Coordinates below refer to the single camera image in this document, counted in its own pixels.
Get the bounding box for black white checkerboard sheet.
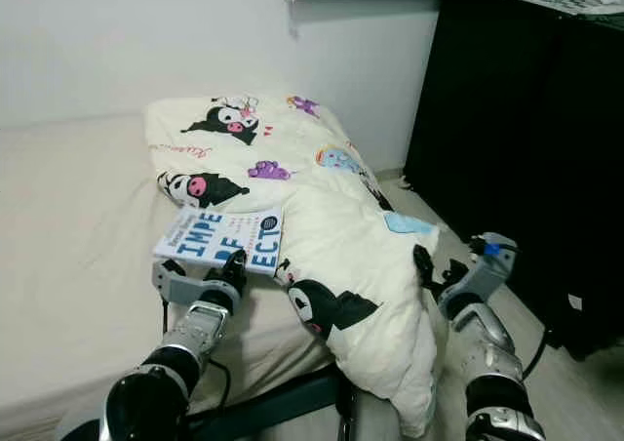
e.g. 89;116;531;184
458;0;624;18

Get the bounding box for white book blue letters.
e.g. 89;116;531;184
153;207;284;278

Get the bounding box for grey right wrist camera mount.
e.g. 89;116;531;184
444;231;520;310

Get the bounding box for black cabinet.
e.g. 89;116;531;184
405;0;624;359

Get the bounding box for cream cartoon print quilt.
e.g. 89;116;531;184
144;95;442;440

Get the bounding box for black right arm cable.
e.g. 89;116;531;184
522;327;553;381

